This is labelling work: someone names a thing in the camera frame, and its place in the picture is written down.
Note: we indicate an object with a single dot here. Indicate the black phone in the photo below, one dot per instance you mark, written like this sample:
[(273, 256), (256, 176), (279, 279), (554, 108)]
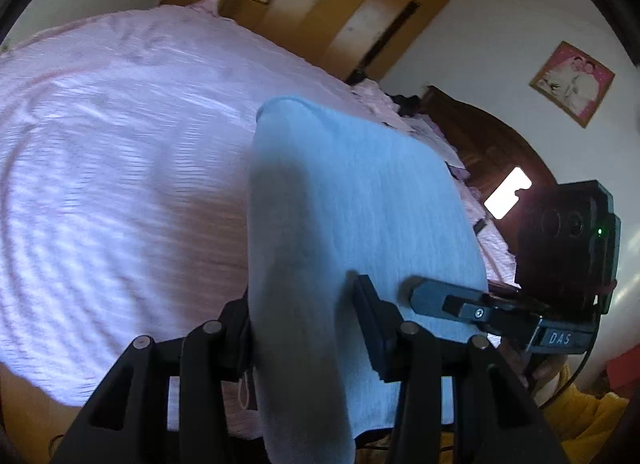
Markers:
[(479, 225)]

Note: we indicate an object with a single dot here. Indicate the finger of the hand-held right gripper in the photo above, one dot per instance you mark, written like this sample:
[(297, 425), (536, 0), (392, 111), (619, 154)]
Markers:
[(450, 300)]

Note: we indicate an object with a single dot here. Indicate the light blue towel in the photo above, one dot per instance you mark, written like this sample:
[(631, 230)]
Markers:
[(350, 194)]

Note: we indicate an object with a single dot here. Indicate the wooden wardrobe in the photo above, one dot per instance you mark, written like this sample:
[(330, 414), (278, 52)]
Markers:
[(320, 4)]

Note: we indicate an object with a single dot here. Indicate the crumpled pink quilt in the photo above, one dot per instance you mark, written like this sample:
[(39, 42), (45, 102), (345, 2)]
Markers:
[(372, 96)]

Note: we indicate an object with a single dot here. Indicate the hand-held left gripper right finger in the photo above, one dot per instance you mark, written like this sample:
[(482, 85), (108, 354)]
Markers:
[(372, 325)]

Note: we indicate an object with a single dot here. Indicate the yellow garment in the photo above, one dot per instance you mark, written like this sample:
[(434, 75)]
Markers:
[(595, 424)]

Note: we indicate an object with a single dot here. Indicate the red object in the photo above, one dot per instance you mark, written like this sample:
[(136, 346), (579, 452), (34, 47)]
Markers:
[(625, 371)]

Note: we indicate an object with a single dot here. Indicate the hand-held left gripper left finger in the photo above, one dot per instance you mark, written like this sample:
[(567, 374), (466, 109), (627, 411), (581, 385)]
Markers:
[(235, 339)]

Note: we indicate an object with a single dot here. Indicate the person's right hand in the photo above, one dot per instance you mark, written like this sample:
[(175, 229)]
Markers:
[(547, 373)]

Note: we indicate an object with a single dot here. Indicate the black clothing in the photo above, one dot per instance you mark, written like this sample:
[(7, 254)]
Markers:
[(407, 104)]

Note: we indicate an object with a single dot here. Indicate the pink checked bed sheet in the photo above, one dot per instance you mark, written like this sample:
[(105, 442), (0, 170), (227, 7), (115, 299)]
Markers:
[(125, 169)]

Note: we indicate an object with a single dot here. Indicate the framed wall picture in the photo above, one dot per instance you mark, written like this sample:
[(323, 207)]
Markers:
[(572, 83)]

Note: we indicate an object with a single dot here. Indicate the purple cloth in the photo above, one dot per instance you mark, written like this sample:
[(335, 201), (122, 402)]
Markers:
[(440, 144)]

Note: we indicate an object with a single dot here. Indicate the wooden bed headboard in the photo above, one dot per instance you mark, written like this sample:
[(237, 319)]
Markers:
[(492, 144)]

